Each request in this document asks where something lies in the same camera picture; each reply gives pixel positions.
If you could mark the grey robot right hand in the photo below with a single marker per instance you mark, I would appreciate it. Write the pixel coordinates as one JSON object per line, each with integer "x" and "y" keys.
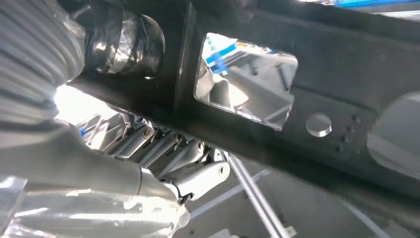
{"x": 82, "y": 167}

